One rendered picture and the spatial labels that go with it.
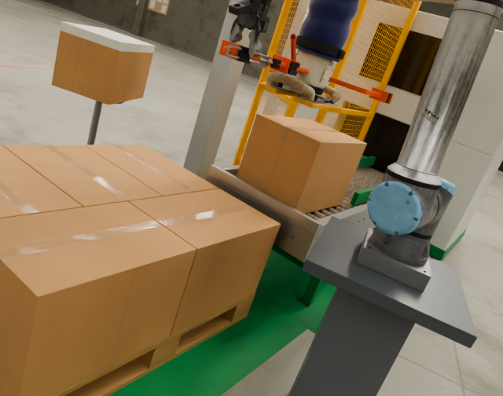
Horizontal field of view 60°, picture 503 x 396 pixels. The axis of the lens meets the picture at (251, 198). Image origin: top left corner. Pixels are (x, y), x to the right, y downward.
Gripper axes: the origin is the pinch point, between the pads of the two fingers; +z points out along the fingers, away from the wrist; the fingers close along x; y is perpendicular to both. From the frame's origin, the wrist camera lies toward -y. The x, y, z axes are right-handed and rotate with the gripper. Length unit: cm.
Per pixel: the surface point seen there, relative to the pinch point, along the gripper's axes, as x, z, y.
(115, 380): -14, 120, -33
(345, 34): -9, -20, 58
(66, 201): 29, 68, -36
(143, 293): -16, 80, -34
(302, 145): -7, 33, 61
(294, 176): -8, 49, 61
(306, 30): 5, -16, 49
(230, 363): -33, 123, 14
